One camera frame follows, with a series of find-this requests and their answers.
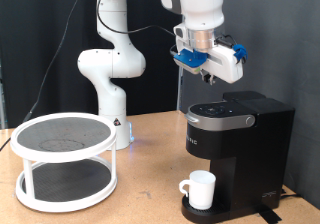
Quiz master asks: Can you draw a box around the white mug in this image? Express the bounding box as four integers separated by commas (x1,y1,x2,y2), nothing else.
178,169,217,211

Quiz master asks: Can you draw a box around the white two-tier turntable stand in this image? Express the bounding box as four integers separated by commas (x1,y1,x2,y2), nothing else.
9,111,119,214

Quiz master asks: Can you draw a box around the grey frame bar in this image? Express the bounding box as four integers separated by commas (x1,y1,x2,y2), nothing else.
0,60,7,130

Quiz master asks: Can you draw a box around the black tape strip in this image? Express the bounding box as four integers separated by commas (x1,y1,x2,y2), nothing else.
258,205,283,224

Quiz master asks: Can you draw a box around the vertical metal pole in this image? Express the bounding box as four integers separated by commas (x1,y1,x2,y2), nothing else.
176,67,186,112

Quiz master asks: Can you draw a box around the blue cable clip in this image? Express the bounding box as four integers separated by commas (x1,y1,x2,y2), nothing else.
232,43,249,65

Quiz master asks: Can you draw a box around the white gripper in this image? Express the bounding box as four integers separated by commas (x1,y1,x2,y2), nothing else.
174,33,245,86

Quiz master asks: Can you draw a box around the black machine power cord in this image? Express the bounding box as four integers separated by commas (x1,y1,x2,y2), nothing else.
279,187,303,200

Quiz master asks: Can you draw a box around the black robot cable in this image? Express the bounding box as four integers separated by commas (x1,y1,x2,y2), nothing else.
0,0,177,151

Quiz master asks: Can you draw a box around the black backdrop curtain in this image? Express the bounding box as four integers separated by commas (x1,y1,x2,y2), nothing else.
0,0,185,130

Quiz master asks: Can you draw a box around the black Keurig coffee machine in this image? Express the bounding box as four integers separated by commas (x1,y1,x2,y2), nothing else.
180,90,296,224

